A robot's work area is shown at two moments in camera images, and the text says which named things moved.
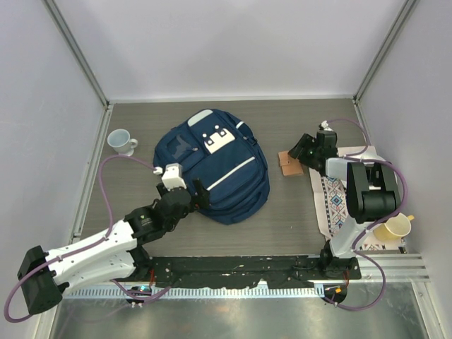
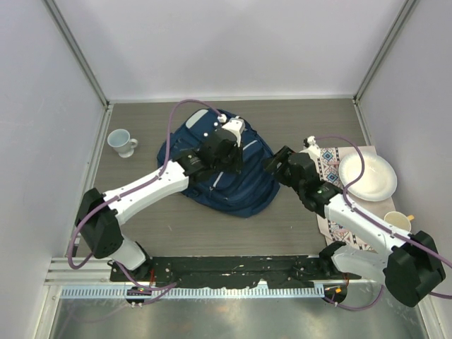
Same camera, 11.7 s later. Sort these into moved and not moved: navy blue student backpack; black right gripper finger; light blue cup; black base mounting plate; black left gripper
Moved: black left gripper; black right gripper finger
Not moved: light blue cup; black base mounting plate; navy blue student backpack
